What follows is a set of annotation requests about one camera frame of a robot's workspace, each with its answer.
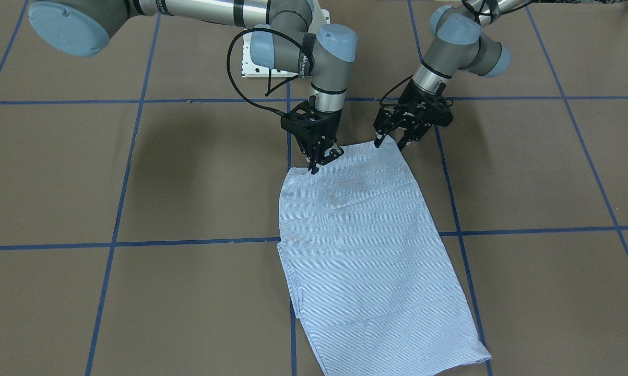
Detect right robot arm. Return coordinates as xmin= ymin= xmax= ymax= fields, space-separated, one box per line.
xmin=28 ymin=1 xmax=358 ymax=174

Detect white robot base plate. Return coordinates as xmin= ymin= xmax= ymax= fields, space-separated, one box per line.
xmin=242 ymin=1 xmax=330 ymax=79

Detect blue striped button shirt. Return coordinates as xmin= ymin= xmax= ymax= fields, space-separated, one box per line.
xmin=277 ymin=137 xmax=491 ymax=375

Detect brown table mat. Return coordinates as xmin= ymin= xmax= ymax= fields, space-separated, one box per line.
xmin=0 ymin=1 xmax=628 ymax=375

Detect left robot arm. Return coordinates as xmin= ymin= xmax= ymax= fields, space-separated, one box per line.
xmin=374 ymin=1 xmax=529 ymax=149

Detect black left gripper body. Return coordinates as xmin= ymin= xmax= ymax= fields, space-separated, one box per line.
xmin=382 ymin=81 xmax=454 ymax=130

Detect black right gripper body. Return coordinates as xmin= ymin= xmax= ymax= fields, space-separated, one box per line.
xmin=281 ymin=100 xmax=341 ymax=157

